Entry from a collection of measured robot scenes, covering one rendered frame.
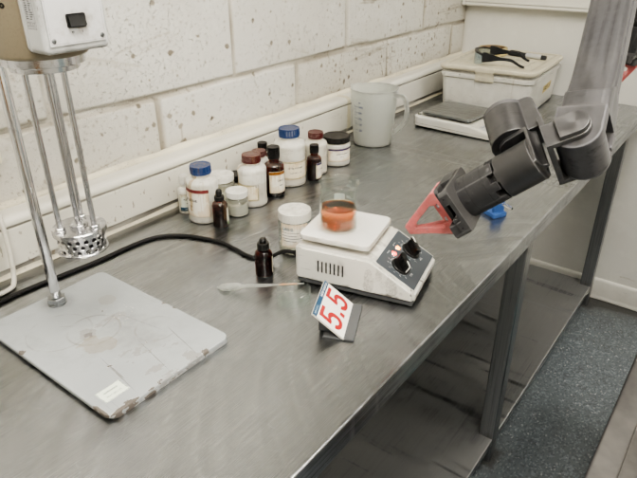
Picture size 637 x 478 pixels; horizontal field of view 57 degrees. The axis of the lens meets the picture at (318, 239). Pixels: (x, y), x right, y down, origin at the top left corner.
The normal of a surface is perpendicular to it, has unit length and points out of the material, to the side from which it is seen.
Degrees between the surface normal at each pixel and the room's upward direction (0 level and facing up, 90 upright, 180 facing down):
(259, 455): 0
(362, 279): 90
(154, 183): 90
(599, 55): 38
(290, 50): 90
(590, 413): 0
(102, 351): 0
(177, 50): 90
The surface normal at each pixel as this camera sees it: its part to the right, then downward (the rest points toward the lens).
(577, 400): 0.00, -0.89
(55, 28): 0.80, 0.28
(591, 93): -0.45, -0.50
